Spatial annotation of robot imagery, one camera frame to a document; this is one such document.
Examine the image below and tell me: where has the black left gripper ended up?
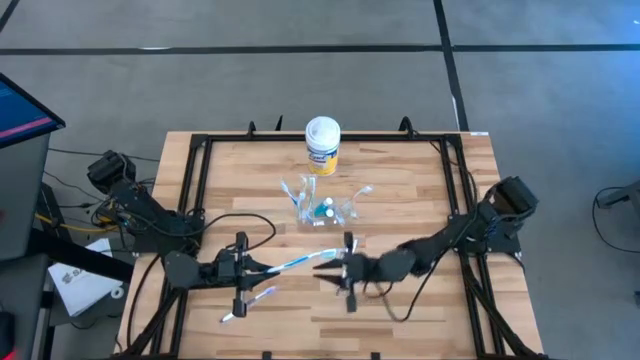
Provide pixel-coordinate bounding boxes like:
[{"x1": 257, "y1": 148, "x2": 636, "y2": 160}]
[{"x1": 209, "y1": 231, "x2": 280, "y2": 318}]

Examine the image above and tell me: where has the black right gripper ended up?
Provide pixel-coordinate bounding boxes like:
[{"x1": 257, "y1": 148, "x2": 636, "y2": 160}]
[{"x1": 313, "y1": 231, "x2": 384, "y2": 314}]

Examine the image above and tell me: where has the blue toothbrush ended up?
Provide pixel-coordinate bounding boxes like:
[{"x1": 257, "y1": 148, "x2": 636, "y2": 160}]
[
  {"x1": 278, "y1": 178, "x2": 303, "y2": 211},
  {"x1": 264, "y1": 248, "x2": 347, "y2": 275}
]

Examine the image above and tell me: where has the purple toothbrush in clear wrapper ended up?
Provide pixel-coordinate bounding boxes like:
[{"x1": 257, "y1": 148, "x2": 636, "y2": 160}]
[{"x1": 219, "y1": 285, "x2": 278, "y2": 324}]

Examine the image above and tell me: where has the clear acrylic organizer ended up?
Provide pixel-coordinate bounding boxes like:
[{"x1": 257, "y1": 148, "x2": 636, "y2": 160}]
[{"x1": 295, "y1": 193, "x2": 362, "y2": 227}]

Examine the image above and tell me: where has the white yellow Lysol wipes canister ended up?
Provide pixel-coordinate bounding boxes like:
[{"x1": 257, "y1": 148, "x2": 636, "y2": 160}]
[{"x1": 304, "y1": 115, "x2": 342, "y2": 177}]

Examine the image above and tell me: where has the white paper booklet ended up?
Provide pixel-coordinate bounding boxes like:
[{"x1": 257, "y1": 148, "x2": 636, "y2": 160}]
[{"x1": 47, "y1": 237, "x2": 125, "y2": 318}]

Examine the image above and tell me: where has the blue screen monitor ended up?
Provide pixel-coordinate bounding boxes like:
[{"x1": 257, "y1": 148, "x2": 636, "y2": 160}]
[{"x1": 0, "y1": 73, "x2": 67, "y2": 150}]

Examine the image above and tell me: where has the grey chair base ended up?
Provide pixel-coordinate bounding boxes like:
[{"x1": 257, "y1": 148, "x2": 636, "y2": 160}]
[{"x1": 597, "y1": 179, "x2": 640, "y2": 210}]

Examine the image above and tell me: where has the black left camera cable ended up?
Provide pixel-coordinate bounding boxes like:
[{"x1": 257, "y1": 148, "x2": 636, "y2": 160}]
[{"x1": 197, "y1": 212, "x2": 278, "y2": 251}]

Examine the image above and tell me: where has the black camera cable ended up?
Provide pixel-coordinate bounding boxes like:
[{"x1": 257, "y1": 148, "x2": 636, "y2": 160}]
[
  {"x1": 360, "y1": 234, "x2": 454, "y2": 324},
  {"x1": 197, "y1": 212, "x2": 278, "y2": 251}
]

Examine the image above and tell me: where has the black right camera cable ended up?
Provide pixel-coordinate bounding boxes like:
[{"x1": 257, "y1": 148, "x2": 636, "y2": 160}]
[{"x1": 360, "y1": 234, "x2": 454, "y2": 324}]

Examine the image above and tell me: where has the black aluminium table frame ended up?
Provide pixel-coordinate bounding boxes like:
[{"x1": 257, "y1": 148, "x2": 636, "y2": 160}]
[{"x1": 112, "y1": 130, "x2": 546, "y2": 360}]

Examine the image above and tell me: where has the yellow floor cable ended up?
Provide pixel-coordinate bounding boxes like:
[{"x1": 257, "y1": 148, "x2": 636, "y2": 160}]
[{"x1": 33, "y1": 212, "x2": 124, "y2": 235}]

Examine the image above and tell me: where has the black floor cable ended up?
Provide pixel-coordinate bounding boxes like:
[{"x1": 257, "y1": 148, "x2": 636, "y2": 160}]
[{"x1": 592, "y1": 185, "x2": 640, "y2": 254}]

